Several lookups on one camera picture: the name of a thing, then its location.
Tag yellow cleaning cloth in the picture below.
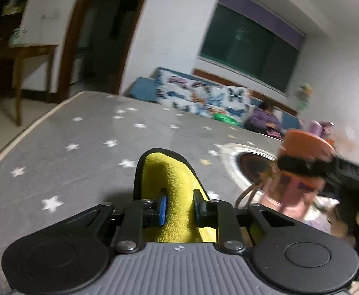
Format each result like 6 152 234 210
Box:
133 148 216 243

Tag pink cup with purple straw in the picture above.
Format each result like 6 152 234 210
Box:
234 120 337 222

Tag round black induction cooker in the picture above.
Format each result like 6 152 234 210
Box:
216 143 276 199

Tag grey star pattern table mat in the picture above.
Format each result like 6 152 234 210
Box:
0 92 281 294

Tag green round bowl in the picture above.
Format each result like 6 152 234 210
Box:
213 113 241 127

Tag person in purple jacket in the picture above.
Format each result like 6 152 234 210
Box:
244 101 283 139

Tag butterfly pattern blanket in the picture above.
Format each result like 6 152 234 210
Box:
155 69 250 124

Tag blue sofa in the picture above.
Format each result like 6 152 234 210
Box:
127 67 302 129

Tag dark window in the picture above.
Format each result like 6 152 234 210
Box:
201 4 299 92

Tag wooden side table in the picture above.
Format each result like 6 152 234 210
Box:
0 43 57 127

